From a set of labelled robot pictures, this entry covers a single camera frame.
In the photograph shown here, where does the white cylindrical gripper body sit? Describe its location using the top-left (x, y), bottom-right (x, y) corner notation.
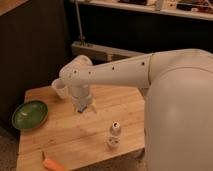
top-left (69, 85), bottom-right (93, 109)

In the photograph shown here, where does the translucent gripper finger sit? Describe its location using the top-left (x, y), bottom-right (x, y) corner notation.
top-left (89, 103), bottom-right (97, 113)
top-left (72, 104), bottom-right (80, 114)

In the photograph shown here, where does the orange pepper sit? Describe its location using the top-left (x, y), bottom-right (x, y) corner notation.
top-left (42, 153), bottom-right (66, 171)

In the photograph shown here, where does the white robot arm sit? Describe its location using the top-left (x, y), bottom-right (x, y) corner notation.
top-left (59, 49), bottom-right (213, 171)

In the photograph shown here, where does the white plastic cup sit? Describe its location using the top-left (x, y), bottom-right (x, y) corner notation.
top-left (51, 78), bottom-right (68, 99)

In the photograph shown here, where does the small white bottle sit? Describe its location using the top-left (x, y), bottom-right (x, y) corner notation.
top-left (107, 122), bottom-right (121, 148)

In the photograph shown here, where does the green bowl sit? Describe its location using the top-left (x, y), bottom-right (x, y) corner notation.
top-left (11, 100), bottom-right (48, 130)

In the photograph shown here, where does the vertical metal pole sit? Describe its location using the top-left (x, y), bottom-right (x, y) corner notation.
top-left (74, 0), bottom-right (85, 45)

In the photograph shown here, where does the upper white shelf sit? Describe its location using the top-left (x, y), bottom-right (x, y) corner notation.
top-left (70, 0), bottom-right (213, 21)

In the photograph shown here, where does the metal shelf rail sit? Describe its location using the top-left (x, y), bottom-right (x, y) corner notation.
top-left (71, 41), bottom-right (141, 61)

